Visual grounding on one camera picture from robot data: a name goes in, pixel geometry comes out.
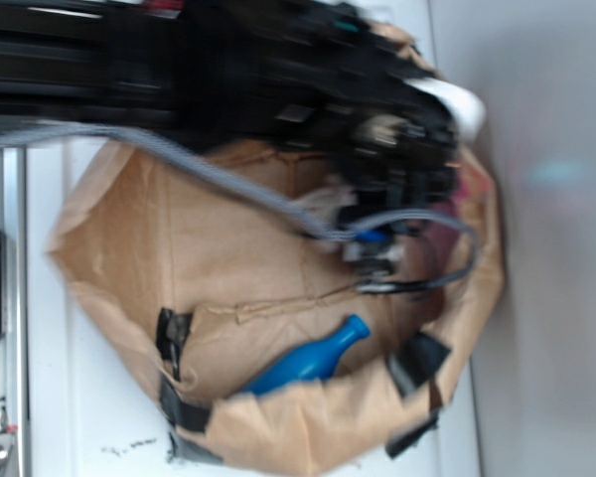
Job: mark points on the aluminium rail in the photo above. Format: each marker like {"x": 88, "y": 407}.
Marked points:
{"x": 15, "y": 427}

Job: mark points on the blue plastic bottle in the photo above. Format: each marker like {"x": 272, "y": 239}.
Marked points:
{"x": 313, "y": 361}

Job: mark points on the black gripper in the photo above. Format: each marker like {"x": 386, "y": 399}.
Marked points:
{"x": 362, "y": 99}

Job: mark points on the black tape right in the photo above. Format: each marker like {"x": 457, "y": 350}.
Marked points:
{"x": 413, "y": 364}

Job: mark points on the brown paper bag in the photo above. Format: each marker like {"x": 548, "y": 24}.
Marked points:
{"x": 137, "y": 235}

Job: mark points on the black tape left lower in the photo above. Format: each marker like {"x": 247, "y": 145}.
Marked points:
{"x": 172, "y": 332}

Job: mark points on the black tape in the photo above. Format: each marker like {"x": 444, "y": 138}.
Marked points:
{"x": 413, "y": 364}
{"x": 172, "y": 332}

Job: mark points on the white paper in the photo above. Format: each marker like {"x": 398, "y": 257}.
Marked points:
{"x": 327, "y": 202}

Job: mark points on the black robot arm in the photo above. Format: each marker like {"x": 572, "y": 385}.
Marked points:
{"x": 177, "y": 77}

